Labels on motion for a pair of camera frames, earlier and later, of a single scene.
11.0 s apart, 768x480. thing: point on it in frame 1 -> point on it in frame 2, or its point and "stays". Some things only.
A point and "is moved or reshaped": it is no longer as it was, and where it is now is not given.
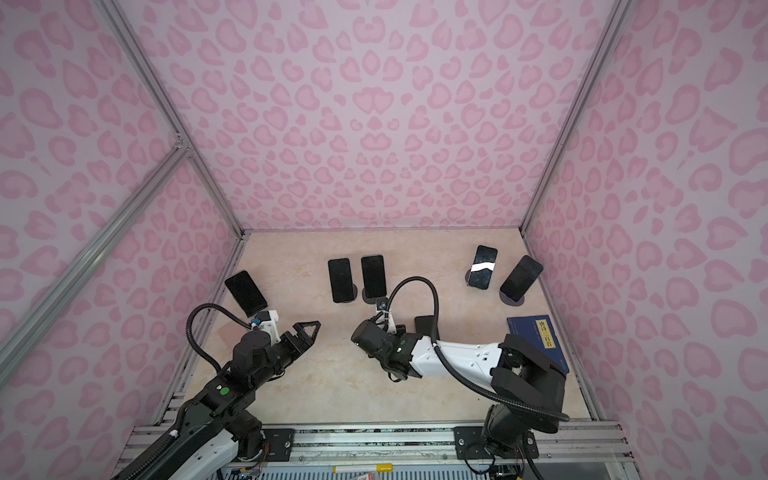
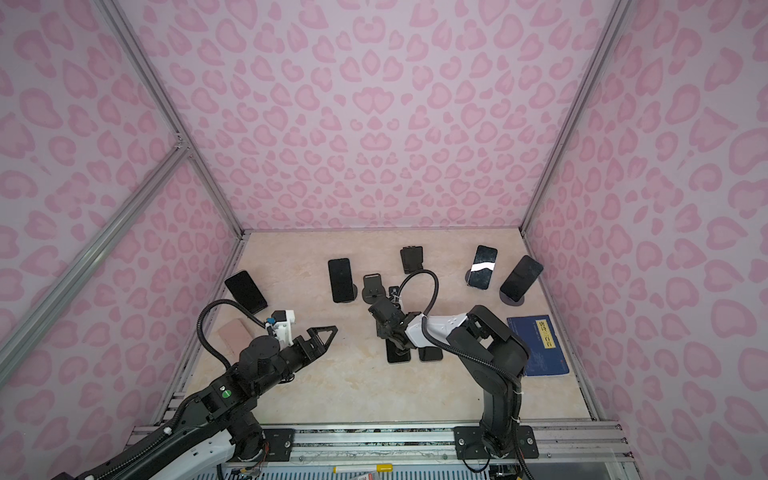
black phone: [341, 280] stays
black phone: [521, 277] stays
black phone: [374, 276] is moved or reshaped
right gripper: [367, 352] -> [382, 332]
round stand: [355, 294] stays
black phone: [483, 267] stays
